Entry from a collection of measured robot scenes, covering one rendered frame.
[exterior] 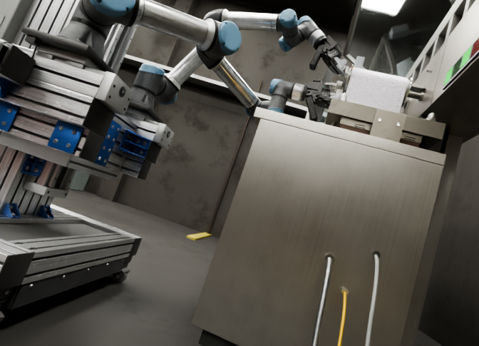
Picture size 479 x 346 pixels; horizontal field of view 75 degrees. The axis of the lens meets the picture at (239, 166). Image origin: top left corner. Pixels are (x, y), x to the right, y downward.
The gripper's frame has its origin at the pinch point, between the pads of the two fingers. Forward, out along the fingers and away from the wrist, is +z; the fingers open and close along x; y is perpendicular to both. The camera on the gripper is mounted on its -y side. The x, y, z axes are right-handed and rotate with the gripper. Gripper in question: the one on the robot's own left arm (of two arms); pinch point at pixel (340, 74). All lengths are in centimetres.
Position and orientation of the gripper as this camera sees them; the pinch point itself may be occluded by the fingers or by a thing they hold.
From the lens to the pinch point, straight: 158.7
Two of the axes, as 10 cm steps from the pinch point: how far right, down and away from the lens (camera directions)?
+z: 5.1, 8.1, -2.8
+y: 8.4, -5.4, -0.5
